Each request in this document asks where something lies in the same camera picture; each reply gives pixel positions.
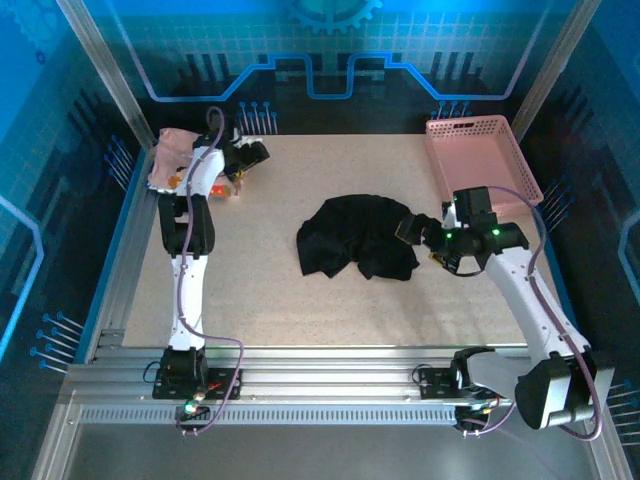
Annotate pink t-shirt with pixel print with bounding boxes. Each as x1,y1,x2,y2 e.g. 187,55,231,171
147,127,244,201

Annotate black t-shirt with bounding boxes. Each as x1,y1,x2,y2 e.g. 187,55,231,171
295,193,424,282

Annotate pink plastic basket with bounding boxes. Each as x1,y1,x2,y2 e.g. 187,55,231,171
424,114,545,207

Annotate black power connector block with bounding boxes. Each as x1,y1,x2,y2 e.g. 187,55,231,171
174,402,212,426
453,403,497,435

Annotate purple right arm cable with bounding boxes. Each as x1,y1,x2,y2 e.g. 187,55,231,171
457,185,605,442

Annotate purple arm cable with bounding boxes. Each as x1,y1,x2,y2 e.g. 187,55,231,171
457,185,605,442
174,105,245,435

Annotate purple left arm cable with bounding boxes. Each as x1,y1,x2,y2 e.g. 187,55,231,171
174,105,245,435

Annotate short aluminium side rail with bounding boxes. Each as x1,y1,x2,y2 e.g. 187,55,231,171
84,164,161,362

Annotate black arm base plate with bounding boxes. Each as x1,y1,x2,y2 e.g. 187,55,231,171
417,367,464,401
152,367,244,401

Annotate aluminium frame post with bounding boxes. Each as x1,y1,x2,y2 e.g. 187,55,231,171
509,0,604,144
54,0,157,151

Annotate long aluminium frame rail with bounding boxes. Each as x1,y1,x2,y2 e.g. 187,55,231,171
58,343,619,407

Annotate slotted grey cable duct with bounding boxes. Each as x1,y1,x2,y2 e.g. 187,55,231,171
78,405,460,427

